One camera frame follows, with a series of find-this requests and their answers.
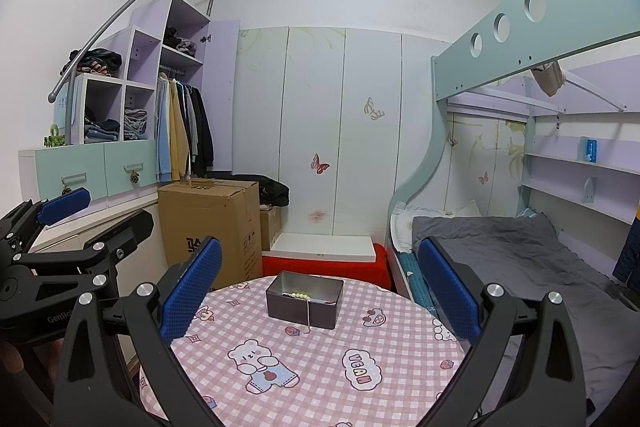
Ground silver pearl chain necklace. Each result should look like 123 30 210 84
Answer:
281 289 314 334

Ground white pillow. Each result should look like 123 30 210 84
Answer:
391 201 482 254

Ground dark folded clothes pile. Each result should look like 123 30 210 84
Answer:
62 48 124 78

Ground white board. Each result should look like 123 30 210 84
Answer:
269 231 375 264

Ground blue can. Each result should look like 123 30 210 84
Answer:
578 136 600 163

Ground folded light jeans stack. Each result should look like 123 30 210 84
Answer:
122 107 150 140

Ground purple wall shelves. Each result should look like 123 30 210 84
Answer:
519 114 640 226

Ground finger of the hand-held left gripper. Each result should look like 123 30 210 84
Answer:
20 209 155 288
0 188 91 258

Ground folded dark jeans stack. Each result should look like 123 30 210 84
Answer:
83 106 121 143

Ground black clothes pile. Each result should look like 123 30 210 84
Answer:
234 174 291 209

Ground teal drawer cabinet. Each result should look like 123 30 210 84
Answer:
18 139 161 214

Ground grey metal tin box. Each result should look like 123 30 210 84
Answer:
265 270 345 332

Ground person's left hand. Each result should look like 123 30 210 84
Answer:
0 339 67 377

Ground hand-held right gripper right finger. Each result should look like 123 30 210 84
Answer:
417 237 596 427

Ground small cardboard box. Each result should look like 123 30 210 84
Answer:
259 206 284 252

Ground large cardboard box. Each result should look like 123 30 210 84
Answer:
157 178 262 304

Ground pink checked tablecloth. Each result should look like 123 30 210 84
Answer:
139 276 469 427

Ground teal bunk bed frame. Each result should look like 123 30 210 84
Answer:
386 0 640 309

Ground beige butterfly sticker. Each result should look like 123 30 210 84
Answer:
363 96 386 122

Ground row of hanging clothes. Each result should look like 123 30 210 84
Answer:
156 74 215 183

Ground grey quilt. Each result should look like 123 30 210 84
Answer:
411 212 632 419

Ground purple shelf cabinet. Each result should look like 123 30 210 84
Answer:
52 0 241 174

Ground white sliding wardrobe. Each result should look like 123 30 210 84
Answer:
234 26 455 239

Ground beige hanging cloth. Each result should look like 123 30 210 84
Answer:
530 60 569 98

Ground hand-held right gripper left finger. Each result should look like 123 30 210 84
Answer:
52 237 223 427

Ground teal bed sheet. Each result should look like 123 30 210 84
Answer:
397 251 437 309

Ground dark blue jacket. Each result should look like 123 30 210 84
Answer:
612 206 640 284

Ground dark clothes on shelf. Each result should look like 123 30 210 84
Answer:
163 25 199 57

